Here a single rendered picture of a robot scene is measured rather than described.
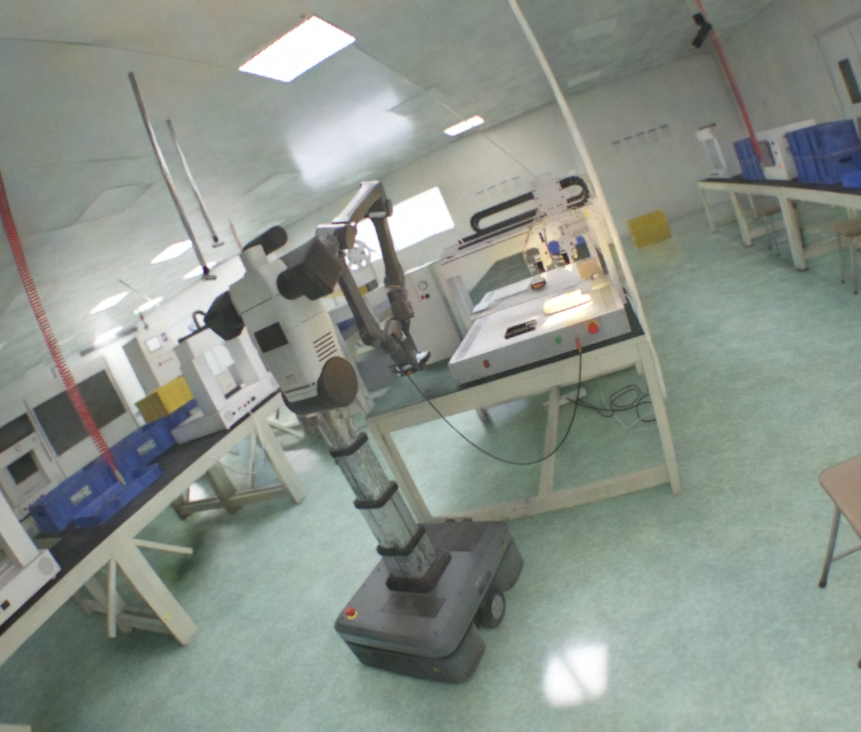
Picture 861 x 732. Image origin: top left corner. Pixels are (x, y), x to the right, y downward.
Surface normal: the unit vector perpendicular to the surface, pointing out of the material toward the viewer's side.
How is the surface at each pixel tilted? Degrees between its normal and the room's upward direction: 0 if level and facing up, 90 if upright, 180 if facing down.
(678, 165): 90
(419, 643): 45
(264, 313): 90
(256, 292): 90
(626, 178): 90
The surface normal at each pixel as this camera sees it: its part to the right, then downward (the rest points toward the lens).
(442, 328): -0.26, 0.37
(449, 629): 0.29, -0.77
